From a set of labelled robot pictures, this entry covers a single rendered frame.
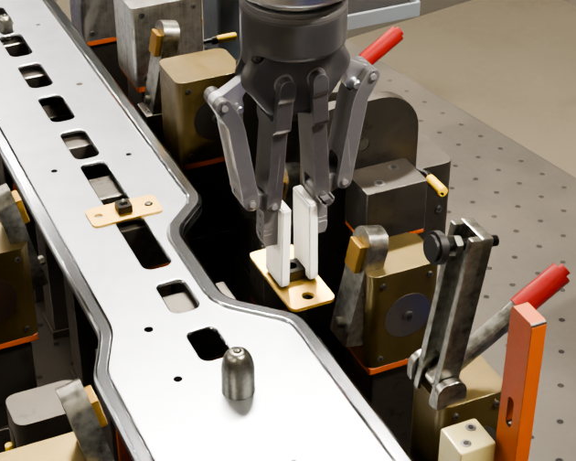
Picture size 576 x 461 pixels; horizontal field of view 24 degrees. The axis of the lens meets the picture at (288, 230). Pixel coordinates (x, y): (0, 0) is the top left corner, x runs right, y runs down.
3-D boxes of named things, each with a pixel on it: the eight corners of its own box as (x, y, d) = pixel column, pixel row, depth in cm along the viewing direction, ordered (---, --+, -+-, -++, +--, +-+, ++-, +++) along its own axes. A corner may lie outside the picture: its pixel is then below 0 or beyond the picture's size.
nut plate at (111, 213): (93, 229, 149) (92, 219, 149) (83, 212, 152) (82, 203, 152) (164, 211, 152) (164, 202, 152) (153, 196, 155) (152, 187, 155)
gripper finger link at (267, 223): (279, 187, 99) (242, 196, 97) (278, 244, 101) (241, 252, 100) (271, 177, 100) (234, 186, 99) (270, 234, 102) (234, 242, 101)
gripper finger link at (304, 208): (292, 186, 102) (301, 184, 102) (293, 261, 106) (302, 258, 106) (309, 205, 100) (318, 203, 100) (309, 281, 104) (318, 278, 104)
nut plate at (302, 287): (248, 256, 107) (248, 243, 107) (291, 245, 109) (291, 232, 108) (292, 313, 101) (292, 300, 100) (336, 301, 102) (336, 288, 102)
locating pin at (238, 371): (217, 396, 128) (215, 342, 124) (247, 387, 129) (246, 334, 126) (229, 416, 126) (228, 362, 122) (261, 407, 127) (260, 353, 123)
